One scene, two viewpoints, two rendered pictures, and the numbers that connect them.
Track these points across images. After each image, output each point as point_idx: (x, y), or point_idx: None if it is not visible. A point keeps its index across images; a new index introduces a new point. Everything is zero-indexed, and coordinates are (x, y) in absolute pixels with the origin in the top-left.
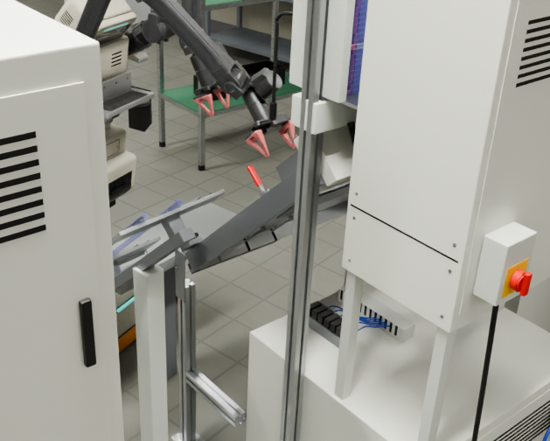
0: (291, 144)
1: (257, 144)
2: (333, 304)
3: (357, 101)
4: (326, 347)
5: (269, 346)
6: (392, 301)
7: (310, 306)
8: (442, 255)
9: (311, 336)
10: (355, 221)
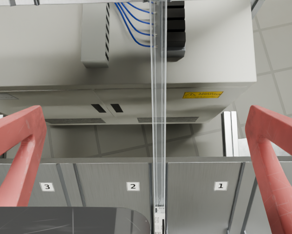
0: (36, 137)
1: (289, 226)
2: (120, 63)
3: None
4: (193, 2)
5: (252, 42)
6: (50, 25)
7: (181, 35)
8: None
9: (193, 28)
10: None
